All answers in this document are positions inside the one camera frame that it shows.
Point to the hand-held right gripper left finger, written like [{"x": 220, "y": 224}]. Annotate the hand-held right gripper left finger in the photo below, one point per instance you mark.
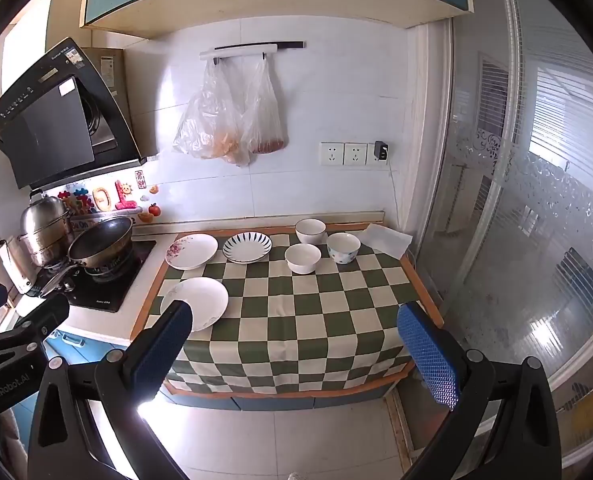
[{"x": 160, "y": 347}]

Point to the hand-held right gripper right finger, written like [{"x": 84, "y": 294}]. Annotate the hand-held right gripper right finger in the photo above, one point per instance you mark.
[{"x": 431, "y": 360}]

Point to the plain white plate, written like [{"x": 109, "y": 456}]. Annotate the plain white plate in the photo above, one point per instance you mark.
[{"x": 207, "y": 299}]

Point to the pink floral white plate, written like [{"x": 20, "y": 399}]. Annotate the pink floral white plate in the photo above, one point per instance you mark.
[{"x": 191, "y": 252}]

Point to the blue leaf pattern plate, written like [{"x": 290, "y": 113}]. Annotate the blue leaf pattern plate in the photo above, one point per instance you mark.
[{"x": 246, "y": 249}]

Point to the blue rimmed bowl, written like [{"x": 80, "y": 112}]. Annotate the blue rimmed bowl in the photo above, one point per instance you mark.
[{"x": 343, "y": 249}]

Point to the white kettle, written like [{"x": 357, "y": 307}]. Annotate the white kettle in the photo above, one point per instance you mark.
[{"x": 16, "y": 270}]

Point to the black glass gas stove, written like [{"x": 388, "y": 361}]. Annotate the black glass gas stove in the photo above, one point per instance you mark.
[{"x": 111, "y": 290}]

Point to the stainless steel steamer pot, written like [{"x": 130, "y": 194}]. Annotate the stainless steel steamer pot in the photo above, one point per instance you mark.
[{"x": 46, "y": 230}]

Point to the dark frying pan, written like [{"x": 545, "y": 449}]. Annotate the dark frying pan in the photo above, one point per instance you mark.
[{"x": 101, "y": 242}]

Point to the translucent white sheet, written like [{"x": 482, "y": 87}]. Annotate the translucent white sheet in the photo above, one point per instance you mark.
[{"x": 384, "y": 240}]

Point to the green checkered tablecloth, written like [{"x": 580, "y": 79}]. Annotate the green checkered tablecloth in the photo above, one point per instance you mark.
[{"x": 296, "y": 320}]

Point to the white bowl with dark rim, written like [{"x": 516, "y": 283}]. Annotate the white bowl with dark rim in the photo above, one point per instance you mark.
[{"x": 310, "y": 232}]

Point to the frosted glass sliding door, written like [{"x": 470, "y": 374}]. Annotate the frosted glass sliding door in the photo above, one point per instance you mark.
[{"x": 526, "y": 210}]

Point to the black range hood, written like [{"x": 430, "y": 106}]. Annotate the black range hood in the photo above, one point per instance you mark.
[{"x": 41, "y": 125}]

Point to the black charger plug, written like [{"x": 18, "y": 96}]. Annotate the black charger plug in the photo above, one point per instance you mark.
[{"x": 381, "y": 151}]

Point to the large clear plastic bag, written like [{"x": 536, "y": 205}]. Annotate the large clear plastic bag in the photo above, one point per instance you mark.
[{"x": 206, "y": 120}]

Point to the small clear plastic bag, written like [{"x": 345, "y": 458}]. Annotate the small clear plastic bag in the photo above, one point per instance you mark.
[{"x": 265, "y": 120}]

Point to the colourful wall stickers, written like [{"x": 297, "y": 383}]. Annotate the colourful wall stickers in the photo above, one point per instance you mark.
[{"x": 126, "y": 197}]

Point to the white wall outlet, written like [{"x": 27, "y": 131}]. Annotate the white wall outlet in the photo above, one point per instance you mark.
[
  {"x": 371, "y": 161},
  {"x": 356, "y": 154},
  {"x": 332, "y": 153}
]

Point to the wall hook rail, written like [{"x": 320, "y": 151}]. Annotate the wall hook rail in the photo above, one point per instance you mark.
[{"x": 241, "y": 50}]

